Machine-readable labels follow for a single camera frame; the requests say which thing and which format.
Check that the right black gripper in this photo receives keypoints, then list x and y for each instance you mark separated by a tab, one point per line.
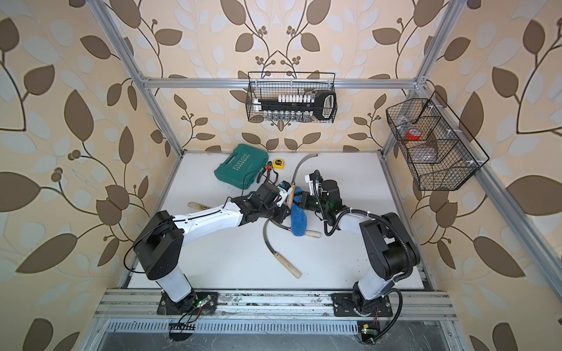
304	199

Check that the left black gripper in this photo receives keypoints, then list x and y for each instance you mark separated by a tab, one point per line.
283	213

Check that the blue microfiber rag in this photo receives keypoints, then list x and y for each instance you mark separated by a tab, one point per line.
298	217

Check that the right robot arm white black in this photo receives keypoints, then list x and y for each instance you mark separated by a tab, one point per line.
389	248

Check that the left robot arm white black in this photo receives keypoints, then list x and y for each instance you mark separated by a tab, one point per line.
159	245

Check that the green plastic tool case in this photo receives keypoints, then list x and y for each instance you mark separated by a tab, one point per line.
242	166

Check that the yellow black tape measure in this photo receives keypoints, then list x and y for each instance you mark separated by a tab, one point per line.
278	164

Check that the black socket bit holder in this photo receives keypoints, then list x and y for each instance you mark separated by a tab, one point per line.
308	107

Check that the red item in basket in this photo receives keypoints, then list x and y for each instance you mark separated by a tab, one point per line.
413	134

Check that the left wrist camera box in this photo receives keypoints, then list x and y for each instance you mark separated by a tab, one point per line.
286	193

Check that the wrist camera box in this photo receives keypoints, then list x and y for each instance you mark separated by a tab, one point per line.
314	181
286	193

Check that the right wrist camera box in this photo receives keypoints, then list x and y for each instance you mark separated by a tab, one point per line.
314	181

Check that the black red handled pliers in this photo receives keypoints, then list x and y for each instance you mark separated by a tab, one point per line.
268	174

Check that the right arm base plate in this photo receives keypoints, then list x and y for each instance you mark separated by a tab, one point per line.
352	305

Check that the back wall wire basket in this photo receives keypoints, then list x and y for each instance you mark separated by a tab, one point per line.
273	83

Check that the wall wire basket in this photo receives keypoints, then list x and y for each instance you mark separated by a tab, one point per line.
273	83
447	154

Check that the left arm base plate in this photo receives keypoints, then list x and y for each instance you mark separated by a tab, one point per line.
192	304

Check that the right wall wire basket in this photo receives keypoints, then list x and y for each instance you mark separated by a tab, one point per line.
447	154

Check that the aluminium front rail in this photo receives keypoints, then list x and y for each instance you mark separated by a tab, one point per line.
277	305

